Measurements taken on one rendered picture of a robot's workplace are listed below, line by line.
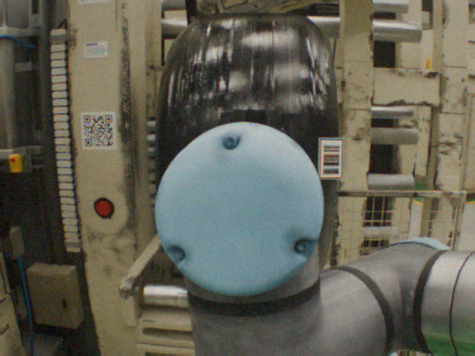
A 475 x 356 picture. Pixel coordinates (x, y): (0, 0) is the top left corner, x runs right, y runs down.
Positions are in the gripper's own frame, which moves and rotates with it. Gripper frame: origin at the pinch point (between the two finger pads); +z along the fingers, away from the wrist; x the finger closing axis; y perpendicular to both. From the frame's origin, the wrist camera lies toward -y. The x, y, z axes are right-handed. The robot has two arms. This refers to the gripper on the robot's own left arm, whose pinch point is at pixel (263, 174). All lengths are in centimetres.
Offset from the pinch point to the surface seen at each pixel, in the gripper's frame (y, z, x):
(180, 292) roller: -25.9, 23.8, 16.0
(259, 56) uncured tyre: 16.7, 13.1, 1.2
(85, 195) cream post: -8.3, 28.7, 37.1
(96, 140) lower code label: 3.0, 27.3, 33.9
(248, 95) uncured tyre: 10.3, 9.8, 2.6
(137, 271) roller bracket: -22.6, 25.1, 24.9
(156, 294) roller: -26.5, 23.4, 20.8
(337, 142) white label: 3.9, 10.0, -10.5
